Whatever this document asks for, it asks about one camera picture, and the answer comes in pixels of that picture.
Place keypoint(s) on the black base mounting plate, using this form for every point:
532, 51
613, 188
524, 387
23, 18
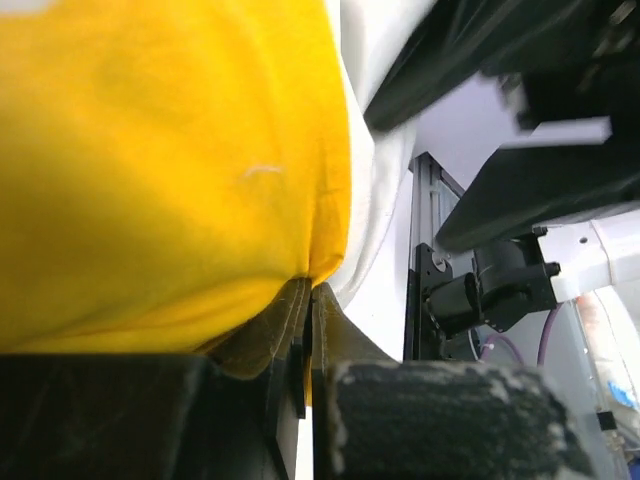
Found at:
439, 306

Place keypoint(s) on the white pillow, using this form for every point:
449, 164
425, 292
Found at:
369, 36

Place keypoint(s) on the aluminium frame rail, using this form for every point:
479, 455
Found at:
434, 194

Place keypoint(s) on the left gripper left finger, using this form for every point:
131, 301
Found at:
232, 413

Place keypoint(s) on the yellow printed pillowcase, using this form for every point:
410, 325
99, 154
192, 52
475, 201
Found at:
166, 167

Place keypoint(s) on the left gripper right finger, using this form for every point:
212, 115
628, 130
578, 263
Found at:
377, 418

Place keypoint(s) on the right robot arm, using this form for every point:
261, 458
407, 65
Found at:
556, 61

